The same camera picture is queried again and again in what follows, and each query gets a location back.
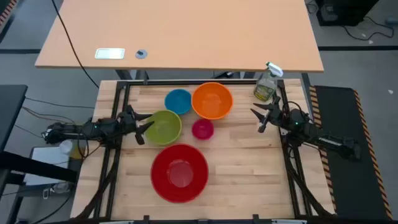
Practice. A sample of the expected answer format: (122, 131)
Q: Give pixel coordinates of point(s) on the black mat hazard stripe edges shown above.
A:
(357, 186)

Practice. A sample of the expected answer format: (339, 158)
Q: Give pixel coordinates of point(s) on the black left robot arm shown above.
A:
(93, 129)

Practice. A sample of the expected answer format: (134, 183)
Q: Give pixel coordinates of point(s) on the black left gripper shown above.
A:
(127, 123)

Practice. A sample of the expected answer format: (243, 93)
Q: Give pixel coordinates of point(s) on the clear spray bottle white trigger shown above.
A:
(265, 87)

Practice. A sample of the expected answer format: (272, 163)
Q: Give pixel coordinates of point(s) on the green plastic bowl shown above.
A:
(164, 128)

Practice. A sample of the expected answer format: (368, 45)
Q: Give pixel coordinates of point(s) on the blue plastic bowl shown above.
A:
(178, 101)

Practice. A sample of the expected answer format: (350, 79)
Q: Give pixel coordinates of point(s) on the white rectangular desk plate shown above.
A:
(109, 53)

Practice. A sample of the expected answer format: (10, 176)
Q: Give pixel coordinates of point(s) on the light wood desk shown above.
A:
(186, 31)

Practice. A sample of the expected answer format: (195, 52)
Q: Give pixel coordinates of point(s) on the black computer tower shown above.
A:
(342, 12)

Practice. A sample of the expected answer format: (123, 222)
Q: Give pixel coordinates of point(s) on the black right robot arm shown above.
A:
(311, 130)

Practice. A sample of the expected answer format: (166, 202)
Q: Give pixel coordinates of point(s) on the black aluminium table frame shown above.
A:
(202, 81)

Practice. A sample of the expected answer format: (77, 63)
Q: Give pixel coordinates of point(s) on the white paper sheet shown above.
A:
(46, 157)

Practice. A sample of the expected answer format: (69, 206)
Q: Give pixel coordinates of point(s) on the large red plastic bowl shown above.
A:
(179, 173)

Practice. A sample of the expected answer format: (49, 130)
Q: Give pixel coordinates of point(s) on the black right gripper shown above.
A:
(276, 115)

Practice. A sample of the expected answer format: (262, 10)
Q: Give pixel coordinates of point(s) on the clear plastic cup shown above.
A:
(66, 147)

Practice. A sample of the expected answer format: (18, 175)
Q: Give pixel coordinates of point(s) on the orange plastic bowl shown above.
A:
(212, 100)

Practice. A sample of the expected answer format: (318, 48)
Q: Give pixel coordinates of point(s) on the small magenta plastic bowl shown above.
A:
(202, 129)

